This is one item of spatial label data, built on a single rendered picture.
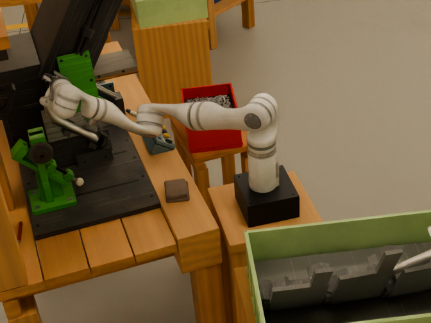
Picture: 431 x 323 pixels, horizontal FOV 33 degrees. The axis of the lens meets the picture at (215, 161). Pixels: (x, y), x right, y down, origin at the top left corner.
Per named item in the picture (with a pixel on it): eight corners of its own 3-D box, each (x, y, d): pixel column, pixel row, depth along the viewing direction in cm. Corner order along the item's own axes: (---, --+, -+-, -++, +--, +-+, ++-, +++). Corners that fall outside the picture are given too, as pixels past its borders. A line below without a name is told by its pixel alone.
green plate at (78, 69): (97, 102, 272) (85, 46, 265) (101, 106, 264) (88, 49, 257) (67, 109, 269) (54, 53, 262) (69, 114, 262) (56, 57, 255)
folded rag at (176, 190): (164, 186, 251) (163, 179, 250) (188, 183, 252) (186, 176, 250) (165, 204, 243) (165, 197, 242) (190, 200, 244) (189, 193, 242)
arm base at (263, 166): (269, 172, 246) (268, 130, 236) (281, 188, 239) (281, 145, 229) (244, 180, 244) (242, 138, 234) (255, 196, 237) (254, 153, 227)
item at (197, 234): (122, 68, 358) (117, 40, 350) (223, 263, 240) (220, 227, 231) (93, 74, 355) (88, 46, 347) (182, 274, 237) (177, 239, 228)
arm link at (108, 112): (83, 124, 235) (86, 99, 236) (151, 140, 252) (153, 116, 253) (99, 122, 228) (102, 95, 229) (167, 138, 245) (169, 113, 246)
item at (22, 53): (49, 106, 302) (31, 31, 283) (60, 144, 278) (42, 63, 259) (4, 116, 298) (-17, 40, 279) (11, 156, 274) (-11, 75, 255)
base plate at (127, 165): (97, 68, 332) (96, 64, 331) (161, 207, 245) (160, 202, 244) (3, 88, 323) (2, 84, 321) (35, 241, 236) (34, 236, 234)
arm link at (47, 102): (37, 101, 241) (38, 106, 235) (56, 73, 240) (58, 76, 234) (61, 116, 244) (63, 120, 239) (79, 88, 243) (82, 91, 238)
